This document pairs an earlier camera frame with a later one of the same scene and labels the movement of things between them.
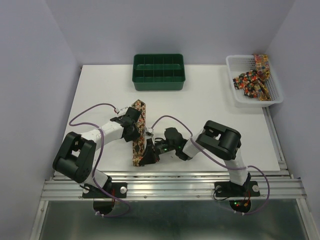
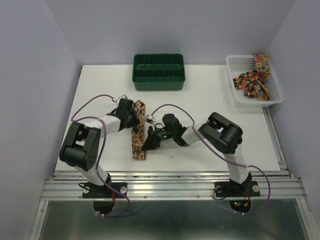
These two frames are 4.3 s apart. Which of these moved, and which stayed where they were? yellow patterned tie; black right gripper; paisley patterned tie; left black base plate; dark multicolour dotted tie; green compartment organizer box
Moved: paisley patterned tie; black right gripper
Stayed: green compartment organizer box; yellow patterned tie; left black base plate; dark multicolour dotted tie
